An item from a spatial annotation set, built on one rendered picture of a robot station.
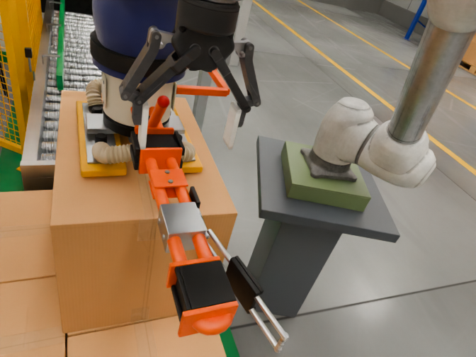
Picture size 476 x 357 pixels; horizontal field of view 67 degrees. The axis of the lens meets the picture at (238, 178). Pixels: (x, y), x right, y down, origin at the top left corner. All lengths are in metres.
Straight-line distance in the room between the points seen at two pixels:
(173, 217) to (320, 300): 1.53
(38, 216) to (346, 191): 1.06
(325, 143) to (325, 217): 0.26
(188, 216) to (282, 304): 1.28
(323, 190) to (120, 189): 0.71
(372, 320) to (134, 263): 1.48
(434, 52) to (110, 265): 0.89
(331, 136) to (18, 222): 1.08
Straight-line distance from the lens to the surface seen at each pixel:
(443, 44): 0.96
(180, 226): 0.57
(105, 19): 0.84
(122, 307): 1.04
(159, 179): 0.66
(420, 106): 1.07
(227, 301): 0.49
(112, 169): 0.88
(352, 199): 1.33
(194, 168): 0.92
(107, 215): 0.80
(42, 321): 1.14
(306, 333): 1.89
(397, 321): 2.20
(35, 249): 1.30
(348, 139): 1.26
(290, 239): 1.48
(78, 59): 2.61
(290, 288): 1.72
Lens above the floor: 1.50
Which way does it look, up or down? 36 degrees down
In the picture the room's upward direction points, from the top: 16 degrees clockwise
